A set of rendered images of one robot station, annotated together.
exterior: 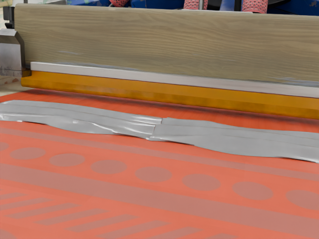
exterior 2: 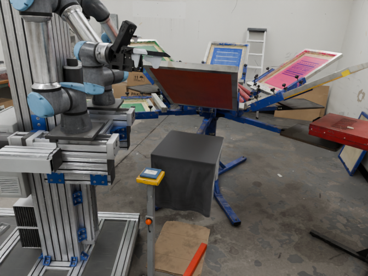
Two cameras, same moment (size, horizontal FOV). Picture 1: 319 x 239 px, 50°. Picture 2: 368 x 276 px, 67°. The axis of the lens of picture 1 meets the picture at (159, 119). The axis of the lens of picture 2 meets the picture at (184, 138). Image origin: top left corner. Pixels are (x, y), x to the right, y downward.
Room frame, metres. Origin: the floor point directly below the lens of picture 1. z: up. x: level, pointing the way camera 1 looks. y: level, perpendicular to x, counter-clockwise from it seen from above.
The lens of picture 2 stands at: (-1.87, 0.37, 1.77)
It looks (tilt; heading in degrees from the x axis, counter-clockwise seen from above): 22 degrees down; 353
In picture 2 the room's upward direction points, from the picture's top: 3 degrees clockwise
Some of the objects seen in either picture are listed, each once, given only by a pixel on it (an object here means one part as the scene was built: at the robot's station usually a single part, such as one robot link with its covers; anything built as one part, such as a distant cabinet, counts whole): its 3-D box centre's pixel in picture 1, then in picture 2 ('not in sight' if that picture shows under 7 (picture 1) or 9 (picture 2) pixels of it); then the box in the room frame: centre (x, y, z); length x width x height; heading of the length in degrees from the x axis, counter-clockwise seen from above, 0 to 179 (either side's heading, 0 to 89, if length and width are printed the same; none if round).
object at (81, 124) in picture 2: not in sight; (75, 119); (-0.51, 0.74, 1.31); 0.15 x 0.15 x 0.10
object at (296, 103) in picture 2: not in sight; (265, 107); (1.13, -0.96, 0.91); 1.34 x 0.40 x 0.08; 100
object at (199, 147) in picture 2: not in sight; (190, 145); (-0.03, 0.09, 0.95); 0.48 x 0.44 x 0.01; 160
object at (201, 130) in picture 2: not in sight; (201, 130); (0.44, -0.08, 0.89); 1.24 x 0.06 x 0.06; 160
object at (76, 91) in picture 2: not in sight; (72, 96); (-0.52, 0.75, 1.42); 0.13 x 0.12 x 0.14; 148
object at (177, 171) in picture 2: not in sight; (180, 185); (-0.24, 0.17, 0.74); 0.45 x 0.03 x 0.43; 70
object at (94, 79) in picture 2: not in sight; (96, 78); (-0.75, 0.58, 1.56); 0.11 x 0.08 x 0.11; 148
